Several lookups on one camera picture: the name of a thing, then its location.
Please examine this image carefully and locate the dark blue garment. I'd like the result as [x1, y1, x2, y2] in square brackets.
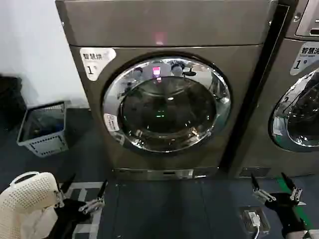
[37, 114, 65, 135]

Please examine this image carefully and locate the round glass door, chrome rim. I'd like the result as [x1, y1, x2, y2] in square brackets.
[268, 73, 319, 153]

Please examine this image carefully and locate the round glass dryer door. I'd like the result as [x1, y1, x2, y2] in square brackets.
[102, 51, 231, 153]

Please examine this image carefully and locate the grey perforated laundry basket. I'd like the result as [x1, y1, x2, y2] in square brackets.
[16, 100, 72, 157]

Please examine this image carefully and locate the white number sticker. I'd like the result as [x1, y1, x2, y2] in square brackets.
[290, 41, 319, 76]
[79, 47, 117, 82]

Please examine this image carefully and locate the white power plug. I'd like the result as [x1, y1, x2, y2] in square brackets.
[248, 211, 260, 225]

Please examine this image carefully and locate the metal floor socket box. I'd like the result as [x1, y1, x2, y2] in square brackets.
[238, 206, 271, 231]

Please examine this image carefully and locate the grey front-loading dryer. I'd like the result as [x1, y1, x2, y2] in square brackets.
[55, 0, 290, 181]

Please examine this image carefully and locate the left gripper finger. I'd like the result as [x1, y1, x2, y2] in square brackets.
[79, 179, 109, 214]
[54, 173, 77, 209]

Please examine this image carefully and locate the small white door sticker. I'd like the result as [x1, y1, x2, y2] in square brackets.
[106, 113, 120, 131]

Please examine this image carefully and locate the black bulky object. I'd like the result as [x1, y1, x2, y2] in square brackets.
[0, 74, 27, 130]

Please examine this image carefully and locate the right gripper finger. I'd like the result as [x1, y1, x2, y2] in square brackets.
[281, 172, 304, 206]
[250, 173, 277, 203]

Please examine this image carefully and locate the grey dryer with control panel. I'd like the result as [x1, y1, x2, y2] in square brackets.
[229, 0, 319, 179]

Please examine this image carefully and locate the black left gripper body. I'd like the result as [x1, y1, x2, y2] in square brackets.
[55, 198, 87, 239]

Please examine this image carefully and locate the white perforated laundry basket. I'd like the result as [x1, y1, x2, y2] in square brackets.
[0, 171, 62, 239]

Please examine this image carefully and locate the white power cable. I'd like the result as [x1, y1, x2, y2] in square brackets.
[253, 221, 262, 239]

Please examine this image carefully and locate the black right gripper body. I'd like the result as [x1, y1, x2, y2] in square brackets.
[264, 192, 306, 231]

